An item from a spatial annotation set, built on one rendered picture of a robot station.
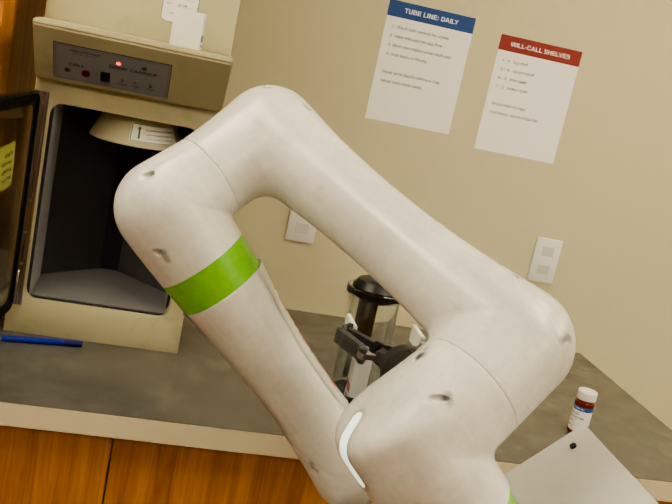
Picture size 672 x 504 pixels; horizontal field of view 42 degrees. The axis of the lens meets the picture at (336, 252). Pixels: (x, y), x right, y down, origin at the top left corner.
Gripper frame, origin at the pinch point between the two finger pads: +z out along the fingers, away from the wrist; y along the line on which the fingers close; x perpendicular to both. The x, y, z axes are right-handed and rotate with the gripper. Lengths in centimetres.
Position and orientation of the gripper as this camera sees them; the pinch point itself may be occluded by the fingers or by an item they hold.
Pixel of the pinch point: (381, 330)
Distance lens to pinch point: 151.2
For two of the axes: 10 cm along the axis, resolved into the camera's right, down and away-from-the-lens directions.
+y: -9.6, -1.7, -2.0
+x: -2.2, 9.5, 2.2
